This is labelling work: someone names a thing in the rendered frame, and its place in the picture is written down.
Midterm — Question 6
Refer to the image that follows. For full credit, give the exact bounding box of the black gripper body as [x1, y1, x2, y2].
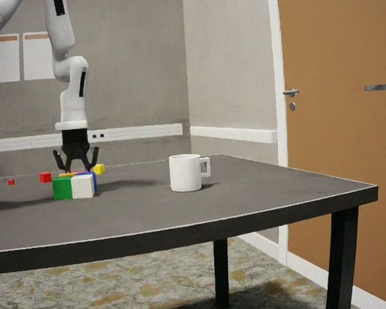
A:
[61, 128, 90, 160]

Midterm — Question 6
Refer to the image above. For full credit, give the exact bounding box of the white mug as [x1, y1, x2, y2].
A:
[169, 154, 211, 192]

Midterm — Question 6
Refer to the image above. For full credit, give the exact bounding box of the red cube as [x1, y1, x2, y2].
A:
[39, 172, 52, 183]

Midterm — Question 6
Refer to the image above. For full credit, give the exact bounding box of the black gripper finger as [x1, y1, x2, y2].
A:
[53, 148, 73, 173]
[77, 145, 99, 172]

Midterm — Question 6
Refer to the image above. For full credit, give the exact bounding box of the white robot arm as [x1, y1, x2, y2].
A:
[0, 0, 88, 131]

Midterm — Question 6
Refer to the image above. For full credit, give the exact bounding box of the green cube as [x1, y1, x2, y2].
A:
[52, 176, 74, 200]

